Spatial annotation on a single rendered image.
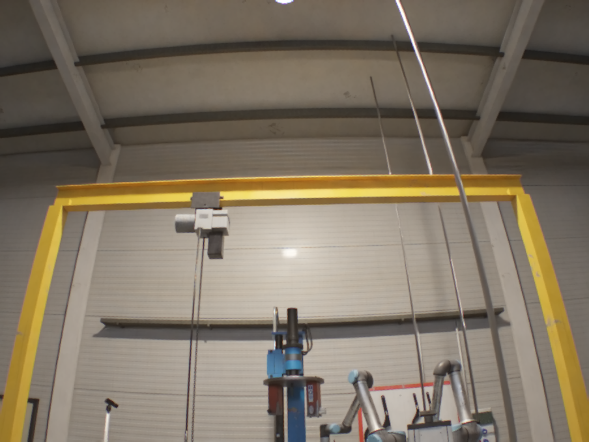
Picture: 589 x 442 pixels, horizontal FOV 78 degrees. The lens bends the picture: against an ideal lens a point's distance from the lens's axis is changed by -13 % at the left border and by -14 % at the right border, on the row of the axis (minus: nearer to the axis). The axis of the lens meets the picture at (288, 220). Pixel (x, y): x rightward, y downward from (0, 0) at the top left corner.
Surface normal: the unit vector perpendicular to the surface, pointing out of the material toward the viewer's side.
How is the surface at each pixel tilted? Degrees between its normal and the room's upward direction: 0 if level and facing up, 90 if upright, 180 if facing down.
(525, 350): 90
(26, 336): 90
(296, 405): 90
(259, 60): 173
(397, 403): 90
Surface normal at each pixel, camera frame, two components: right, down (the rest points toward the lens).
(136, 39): 0.02, 0.80
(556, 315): -0.01, -0.50
